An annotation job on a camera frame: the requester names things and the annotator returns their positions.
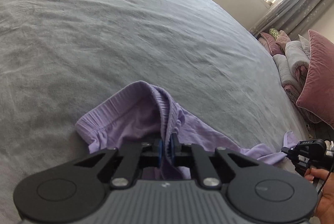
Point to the person's right hand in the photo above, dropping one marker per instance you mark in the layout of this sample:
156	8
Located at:
325	208

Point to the grey patterned curtain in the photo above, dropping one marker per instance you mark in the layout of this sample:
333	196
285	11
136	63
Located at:
292	16

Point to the folded grey pink quilt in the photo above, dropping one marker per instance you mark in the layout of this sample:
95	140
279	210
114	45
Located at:
293	68

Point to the grey bed sheet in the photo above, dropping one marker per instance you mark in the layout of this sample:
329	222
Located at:
62	58

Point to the green patterned small cushion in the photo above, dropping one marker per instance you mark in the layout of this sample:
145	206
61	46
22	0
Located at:
274	33

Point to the large pink velvet pillow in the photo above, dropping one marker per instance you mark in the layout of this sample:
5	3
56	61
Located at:
317	94

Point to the small pink pillow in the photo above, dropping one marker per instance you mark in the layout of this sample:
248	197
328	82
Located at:
276	45

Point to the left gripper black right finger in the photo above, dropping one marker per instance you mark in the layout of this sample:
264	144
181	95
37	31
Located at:
252	189

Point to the lilac purple garment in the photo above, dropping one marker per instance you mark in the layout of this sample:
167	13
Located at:
135	122

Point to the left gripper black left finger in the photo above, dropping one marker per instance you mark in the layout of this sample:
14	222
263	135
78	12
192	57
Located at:
78	188

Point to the grey pillow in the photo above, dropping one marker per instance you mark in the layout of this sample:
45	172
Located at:
305	45

